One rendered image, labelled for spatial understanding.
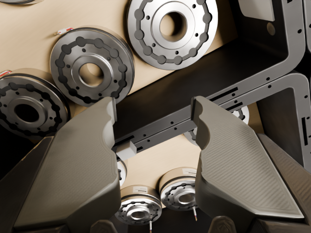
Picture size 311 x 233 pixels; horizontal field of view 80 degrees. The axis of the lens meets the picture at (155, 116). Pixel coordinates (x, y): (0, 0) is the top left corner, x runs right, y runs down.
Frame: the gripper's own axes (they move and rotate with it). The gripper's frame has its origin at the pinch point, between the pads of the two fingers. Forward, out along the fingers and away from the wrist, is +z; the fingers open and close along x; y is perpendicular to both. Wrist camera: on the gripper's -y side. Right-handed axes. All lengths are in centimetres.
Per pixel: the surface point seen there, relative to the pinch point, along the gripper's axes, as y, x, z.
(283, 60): -1.0, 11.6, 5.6
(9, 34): -1.7, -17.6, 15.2
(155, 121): 5.3, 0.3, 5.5
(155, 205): 30.6, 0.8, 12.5
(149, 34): -2.1, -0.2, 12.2
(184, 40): -1.6, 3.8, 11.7
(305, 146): 9.2, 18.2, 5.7
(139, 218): 34.7, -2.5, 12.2
